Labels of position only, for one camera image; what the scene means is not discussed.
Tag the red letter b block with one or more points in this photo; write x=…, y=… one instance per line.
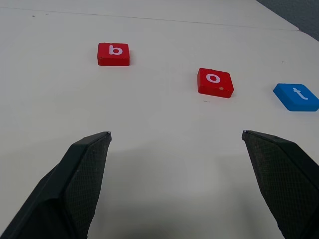
x=113, y=55

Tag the blue letter t block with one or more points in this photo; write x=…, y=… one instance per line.
x=296, y=98

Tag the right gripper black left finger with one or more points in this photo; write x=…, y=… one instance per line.
x=62, y=194

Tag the red letter tile o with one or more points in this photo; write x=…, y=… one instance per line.
x=215, y=83

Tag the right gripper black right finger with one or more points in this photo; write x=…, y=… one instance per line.
x=281, y=179

